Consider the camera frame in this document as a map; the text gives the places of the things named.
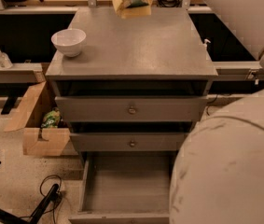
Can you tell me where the green and yellow sponge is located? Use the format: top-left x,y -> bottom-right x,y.
124,0 -> 149,8

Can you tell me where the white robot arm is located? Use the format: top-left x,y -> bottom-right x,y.
169,0 -> 264,224

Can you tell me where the grey wooden drawer cabinet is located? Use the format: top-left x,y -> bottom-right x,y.
46,7 -> 217,162

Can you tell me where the grey top drawer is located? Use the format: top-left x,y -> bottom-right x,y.
55,96 -> 207,122

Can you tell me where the grey middle drawer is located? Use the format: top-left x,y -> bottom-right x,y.
70,133 -> 188,152

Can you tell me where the grey open bottom drawer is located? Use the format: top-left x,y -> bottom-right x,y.
69,151 -> 175,224

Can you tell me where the white ceramic bowl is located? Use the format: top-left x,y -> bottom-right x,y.
51,28 -> 87,57

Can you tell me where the small white pump bottle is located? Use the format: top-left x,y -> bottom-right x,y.
203,38 -> 211,50

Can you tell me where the clear sanitizer bottle right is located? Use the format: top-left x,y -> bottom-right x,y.
0,50 -> 13,69

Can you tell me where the green snack bag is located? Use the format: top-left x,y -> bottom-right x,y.
41,107 -> 61,129

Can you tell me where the brown cardboard box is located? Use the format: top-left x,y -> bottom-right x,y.
5,82 -> 76,157

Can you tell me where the black cable on floor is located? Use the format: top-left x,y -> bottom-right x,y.
19,174 -> 64,224

